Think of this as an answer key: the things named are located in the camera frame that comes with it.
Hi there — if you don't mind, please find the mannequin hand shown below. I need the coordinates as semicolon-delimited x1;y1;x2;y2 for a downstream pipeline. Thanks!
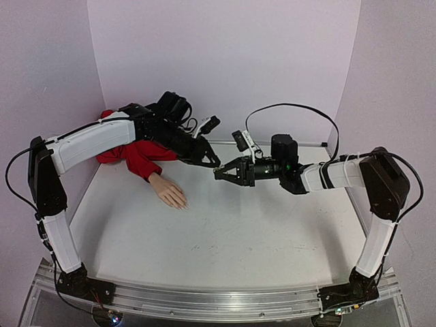
149;172;187;210

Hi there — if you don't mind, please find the right black camera cable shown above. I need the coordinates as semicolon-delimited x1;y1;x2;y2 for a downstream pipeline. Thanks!
245;103;341;161

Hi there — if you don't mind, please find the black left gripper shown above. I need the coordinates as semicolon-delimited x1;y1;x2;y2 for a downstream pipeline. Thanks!
153;121;223;168

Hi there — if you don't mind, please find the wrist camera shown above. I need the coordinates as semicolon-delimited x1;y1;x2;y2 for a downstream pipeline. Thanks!
232;130;263;163
193;116;221;138

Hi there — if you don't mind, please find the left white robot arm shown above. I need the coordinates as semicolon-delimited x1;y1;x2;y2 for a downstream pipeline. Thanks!
28;91;221;305

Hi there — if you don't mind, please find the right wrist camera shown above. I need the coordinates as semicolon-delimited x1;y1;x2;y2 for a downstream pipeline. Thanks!
232;130;263;163

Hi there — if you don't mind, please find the aluminium front rail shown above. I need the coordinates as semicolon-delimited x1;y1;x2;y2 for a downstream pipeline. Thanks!
19;261;411;326

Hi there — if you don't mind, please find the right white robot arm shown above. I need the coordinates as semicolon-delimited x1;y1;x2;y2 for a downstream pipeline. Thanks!
214;131;424;313

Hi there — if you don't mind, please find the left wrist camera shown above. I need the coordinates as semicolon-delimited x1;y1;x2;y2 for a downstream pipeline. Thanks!
193;116;221;138

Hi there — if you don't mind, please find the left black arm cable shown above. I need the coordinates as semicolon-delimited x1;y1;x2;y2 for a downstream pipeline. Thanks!
5;149;42;219

